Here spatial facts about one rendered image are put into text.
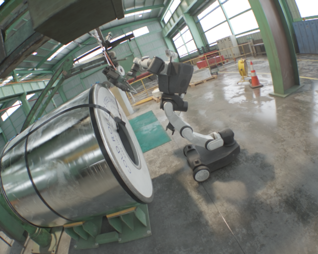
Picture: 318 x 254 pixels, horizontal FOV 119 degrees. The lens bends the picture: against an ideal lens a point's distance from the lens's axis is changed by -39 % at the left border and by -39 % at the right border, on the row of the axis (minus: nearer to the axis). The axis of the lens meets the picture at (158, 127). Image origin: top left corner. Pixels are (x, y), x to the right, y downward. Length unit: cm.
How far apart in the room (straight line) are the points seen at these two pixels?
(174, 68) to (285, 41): 314
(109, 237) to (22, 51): 167
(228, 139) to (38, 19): 186
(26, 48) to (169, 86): 116
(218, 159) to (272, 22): 309
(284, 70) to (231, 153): 261
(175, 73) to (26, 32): 117
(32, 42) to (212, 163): 183
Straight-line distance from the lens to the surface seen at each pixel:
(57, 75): 237
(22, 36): 97
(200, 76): 679
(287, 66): 397
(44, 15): 37
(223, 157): 176
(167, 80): 141
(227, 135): 184
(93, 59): 229
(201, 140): 175
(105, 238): 174
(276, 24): 390
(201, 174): 172
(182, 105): 154
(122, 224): 180
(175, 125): 160
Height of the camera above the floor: 127
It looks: 20 degrees down
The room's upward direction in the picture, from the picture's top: 23 degrees counter-clockwise
